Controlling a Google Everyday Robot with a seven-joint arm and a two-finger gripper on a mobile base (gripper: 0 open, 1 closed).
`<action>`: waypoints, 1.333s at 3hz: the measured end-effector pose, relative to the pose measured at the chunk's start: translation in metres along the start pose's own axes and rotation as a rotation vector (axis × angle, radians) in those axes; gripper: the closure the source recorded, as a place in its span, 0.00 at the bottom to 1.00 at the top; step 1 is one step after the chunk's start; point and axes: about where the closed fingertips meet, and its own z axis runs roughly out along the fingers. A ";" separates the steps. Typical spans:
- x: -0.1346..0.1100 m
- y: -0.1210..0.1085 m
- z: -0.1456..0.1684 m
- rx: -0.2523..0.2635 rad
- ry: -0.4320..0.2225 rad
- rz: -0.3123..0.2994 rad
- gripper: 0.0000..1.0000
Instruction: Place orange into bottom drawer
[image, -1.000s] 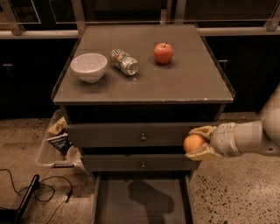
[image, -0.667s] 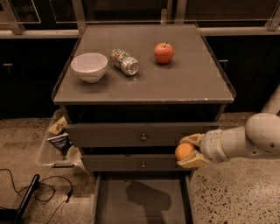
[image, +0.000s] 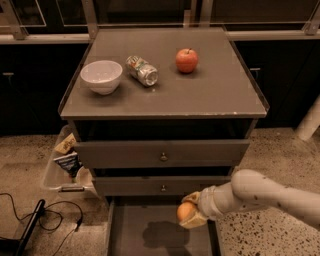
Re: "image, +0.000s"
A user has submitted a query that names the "red apple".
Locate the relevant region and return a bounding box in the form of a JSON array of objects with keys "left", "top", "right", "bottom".
[{"left": 175, "top": 48, "right": 198, "bottom": 74}]

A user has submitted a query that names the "dark blue snack bag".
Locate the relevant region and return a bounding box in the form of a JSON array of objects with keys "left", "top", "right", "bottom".
[{"left": 53, "top": 152, "right": 82, "bottom": 178}]

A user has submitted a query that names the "black stand leg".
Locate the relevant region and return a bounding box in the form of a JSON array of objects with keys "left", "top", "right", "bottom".
[{"left": 0, "top": 199, "right": 45, "bottom": 256}]

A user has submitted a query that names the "silver green soda can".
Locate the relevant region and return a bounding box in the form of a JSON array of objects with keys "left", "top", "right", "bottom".
[{"left": 126, "top": 55, "right": 158, "bottom": 87}]

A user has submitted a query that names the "black cable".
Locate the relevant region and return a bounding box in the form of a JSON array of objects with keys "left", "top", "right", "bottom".
[{"left": 0, "top": 192, "right": 84, "bottom": 256}]

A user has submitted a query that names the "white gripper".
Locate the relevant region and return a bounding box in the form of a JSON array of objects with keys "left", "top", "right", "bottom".
[{"left": 179, "top": 186, "right": 222, "bottom": 229}]

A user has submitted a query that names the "grey drawer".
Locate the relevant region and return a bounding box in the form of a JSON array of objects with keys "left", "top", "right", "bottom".
[
  {"left": 93, "top": 176, "right": 231, "bottom": 196},
  {"left": 75, "top": 139, "right": 249, "bottom": 169},
  {"left": 106, "top": 196, "right": 225, "bottom": 256}
]

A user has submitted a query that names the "grey top drawer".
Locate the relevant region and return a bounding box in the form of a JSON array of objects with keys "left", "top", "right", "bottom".
[{"left": 75, "top": 139, "right": 249, "bottom": 169}]

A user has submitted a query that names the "grey middle drawer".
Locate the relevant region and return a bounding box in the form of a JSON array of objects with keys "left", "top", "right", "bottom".
[{"left": 93, "top": 176, "right": 231, "bottom": 196}]

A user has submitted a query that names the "white bowl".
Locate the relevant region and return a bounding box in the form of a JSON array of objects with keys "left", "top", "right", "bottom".
[{"left": 80, "top": 60, "right": 123, "bottom": 95}]

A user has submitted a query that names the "orange fruit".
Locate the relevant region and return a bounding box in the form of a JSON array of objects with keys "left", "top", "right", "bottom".
[{"left": 177, "top": 202, "right": 196, "bottom": 221}]

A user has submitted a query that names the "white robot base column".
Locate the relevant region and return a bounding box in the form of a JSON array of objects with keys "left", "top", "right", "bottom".
[{"left": 295, "top": 95, "right": 320, "bottom": 141}]

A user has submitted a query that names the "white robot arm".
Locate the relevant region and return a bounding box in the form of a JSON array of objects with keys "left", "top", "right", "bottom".
[{"left": 177, "top": 169, "right": 320, "bottom": 230}]

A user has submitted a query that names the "grey bottom drawer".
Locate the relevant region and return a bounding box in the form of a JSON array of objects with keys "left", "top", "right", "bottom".
[{"left": 106, "top": 196, "right": 225, "bottom": 256}]

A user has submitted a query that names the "grey drawer cabinet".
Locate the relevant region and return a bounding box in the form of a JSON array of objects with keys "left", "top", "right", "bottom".
[{"left": 57, "top": 27, "right": 270, "bottom": 256}]

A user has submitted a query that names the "tan snack packet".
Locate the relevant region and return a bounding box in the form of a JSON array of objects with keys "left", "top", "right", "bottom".
[{"left": 54, "top": 133, "right": 76, "bottom": 154}]

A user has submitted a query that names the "clear plastic bin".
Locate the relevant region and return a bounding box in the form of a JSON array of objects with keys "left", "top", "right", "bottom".
[{"left": 41, "top": 125, "right": 98, "bottom": 200}]

